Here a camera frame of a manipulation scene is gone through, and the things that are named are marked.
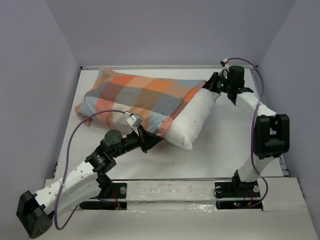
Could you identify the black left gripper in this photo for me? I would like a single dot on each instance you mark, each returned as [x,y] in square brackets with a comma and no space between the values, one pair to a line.
[146,139]

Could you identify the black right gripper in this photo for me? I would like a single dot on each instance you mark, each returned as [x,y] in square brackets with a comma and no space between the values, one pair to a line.
[210,84]

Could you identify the white pillow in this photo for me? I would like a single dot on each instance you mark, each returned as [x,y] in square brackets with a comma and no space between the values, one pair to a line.
[187,126]

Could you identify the orange blue checked pillowcase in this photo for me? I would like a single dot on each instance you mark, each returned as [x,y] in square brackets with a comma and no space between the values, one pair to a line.
[158,101]

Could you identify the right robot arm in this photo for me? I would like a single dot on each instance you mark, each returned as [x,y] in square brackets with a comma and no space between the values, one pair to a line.
[270,131]

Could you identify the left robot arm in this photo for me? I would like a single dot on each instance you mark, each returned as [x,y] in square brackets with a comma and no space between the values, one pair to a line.
[36,210]

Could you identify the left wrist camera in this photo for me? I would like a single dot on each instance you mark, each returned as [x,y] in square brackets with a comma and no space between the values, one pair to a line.
[134,120]

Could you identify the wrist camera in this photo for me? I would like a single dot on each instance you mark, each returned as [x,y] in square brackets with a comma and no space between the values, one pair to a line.
[224,64]
[134,120]

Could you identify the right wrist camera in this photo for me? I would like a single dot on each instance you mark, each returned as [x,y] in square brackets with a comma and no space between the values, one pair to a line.
[224,64]

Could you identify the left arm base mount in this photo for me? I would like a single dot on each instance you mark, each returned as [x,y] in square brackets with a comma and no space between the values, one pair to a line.
[113,200]

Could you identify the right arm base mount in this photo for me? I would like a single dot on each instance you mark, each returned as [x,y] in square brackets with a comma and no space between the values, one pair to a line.
[237,195]

